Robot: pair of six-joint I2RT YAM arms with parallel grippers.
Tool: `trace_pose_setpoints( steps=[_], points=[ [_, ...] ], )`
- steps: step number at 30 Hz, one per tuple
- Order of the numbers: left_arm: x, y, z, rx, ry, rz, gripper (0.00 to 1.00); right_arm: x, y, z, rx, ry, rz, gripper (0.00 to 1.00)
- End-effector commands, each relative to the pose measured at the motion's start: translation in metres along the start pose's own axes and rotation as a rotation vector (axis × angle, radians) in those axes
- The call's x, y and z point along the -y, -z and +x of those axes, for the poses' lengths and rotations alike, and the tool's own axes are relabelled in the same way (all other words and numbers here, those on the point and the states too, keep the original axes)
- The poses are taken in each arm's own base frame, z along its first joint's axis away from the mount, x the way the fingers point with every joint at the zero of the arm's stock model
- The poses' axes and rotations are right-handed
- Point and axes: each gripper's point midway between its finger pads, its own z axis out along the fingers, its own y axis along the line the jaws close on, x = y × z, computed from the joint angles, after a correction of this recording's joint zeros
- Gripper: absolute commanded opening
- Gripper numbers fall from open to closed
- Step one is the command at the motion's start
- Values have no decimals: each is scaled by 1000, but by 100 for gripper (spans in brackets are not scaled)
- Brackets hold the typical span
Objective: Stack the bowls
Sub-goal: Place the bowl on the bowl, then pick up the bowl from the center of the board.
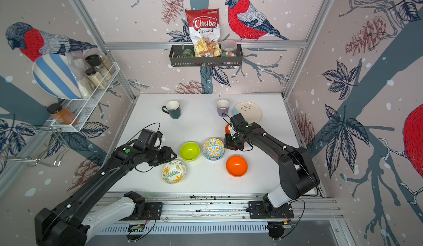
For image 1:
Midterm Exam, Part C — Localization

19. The clear lidded jar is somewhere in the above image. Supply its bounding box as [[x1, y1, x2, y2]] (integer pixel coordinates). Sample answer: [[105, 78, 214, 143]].
[[220, 40, 237, 57]]

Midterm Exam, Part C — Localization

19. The black wall basket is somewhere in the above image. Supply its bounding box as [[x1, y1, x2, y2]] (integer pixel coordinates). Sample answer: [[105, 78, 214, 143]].
[[169, 44, 243, 67]]

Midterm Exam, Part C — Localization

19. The blue yellow patterned bowl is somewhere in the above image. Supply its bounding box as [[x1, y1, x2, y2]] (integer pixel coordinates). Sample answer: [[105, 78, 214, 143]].
[[202, 138, 225, 161]]

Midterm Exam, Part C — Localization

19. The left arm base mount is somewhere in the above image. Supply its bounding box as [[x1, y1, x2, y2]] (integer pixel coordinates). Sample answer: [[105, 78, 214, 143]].
[[123, 192, 164, 221]]

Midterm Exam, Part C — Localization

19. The clear acrylic wall shelf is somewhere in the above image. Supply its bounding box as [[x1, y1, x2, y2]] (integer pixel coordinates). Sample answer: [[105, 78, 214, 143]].
[[51, 52, 121, 132]]

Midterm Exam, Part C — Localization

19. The small orange bowl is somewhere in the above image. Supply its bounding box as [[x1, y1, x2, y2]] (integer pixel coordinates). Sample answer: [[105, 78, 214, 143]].
[[225, 124, 231, 134]]

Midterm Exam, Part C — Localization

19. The lavender mug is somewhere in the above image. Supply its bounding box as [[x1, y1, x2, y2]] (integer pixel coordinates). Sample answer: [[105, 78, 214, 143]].
[[217, 99, 230, 117]]

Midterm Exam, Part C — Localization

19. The cream blue plate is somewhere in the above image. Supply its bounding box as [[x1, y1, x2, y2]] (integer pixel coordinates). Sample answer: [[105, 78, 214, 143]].
[[232, 101, 263, 124]]

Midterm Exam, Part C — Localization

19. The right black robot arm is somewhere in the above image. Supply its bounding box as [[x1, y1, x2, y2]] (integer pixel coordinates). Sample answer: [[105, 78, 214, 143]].
[[224, 117, 320, 208]]

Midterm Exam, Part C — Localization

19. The red cassava chips bag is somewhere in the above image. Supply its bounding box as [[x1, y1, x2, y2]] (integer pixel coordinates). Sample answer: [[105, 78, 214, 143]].
[[185, 9, 221, 57]]

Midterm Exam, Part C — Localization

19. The dark green mug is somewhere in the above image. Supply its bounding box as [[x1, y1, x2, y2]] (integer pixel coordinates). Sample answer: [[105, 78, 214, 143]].
[[161, 101, 181, 119]]

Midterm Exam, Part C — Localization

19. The large orange bowl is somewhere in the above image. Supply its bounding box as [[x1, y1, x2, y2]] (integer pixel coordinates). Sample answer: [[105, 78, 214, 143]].
[[226, 155, 248, 177]]

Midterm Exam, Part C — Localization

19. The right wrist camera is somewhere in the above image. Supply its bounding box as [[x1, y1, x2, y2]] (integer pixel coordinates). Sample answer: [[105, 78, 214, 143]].
[[230, 114, 248, 131]]

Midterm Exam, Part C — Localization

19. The lime green bowl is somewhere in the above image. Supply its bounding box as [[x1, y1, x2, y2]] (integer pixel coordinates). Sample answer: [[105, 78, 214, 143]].
[[180, 142, 200, 161]]

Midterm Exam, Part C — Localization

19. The orange spice jar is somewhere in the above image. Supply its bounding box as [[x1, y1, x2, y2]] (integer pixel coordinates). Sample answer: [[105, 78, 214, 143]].
[[47, 104, 79, 126]]

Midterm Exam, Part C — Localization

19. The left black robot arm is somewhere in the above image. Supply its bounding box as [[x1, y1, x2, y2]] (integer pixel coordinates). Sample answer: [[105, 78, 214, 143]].
[[35, 144, 177, 246]]

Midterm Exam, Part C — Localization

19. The yellow flower patterned bowl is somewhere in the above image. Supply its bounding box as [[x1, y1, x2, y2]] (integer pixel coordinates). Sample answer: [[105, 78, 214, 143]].
[[161, 160, 187, 184]]

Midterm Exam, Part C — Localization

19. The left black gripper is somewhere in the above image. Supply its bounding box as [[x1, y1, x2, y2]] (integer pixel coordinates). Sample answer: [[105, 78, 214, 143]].
[[145, 145, 179, 165]]

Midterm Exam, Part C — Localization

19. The black lid spice jar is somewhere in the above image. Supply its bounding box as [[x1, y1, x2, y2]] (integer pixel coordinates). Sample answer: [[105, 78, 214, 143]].
[[85, 68, 107, 90], [85, 54, 112, 81]]

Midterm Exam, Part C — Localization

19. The wire hook rack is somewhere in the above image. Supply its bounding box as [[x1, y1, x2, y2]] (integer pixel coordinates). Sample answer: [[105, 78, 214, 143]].
[[1, 124, 70, 170]]

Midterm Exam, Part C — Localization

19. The blue striped plate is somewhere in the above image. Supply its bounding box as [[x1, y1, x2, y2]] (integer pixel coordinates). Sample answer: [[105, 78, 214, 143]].
[[32, 54, 82, 100]]

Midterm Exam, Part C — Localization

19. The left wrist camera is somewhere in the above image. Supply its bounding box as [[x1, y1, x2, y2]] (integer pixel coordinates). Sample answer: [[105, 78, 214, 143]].
[[137, 129, 163, 150]]

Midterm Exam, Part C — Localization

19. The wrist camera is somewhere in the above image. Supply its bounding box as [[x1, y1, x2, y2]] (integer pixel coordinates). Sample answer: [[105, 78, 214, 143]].
[[137, 129, 163, 150], [230, 114, 248, 131]]

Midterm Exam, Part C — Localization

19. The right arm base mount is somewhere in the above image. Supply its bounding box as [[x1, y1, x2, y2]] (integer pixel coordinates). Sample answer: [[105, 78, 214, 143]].
[[246, 200, 294, 219]]

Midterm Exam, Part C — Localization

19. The green item in basket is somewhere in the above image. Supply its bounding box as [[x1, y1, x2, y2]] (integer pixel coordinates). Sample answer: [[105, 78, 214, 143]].
[[181, 48, 196, 58]]

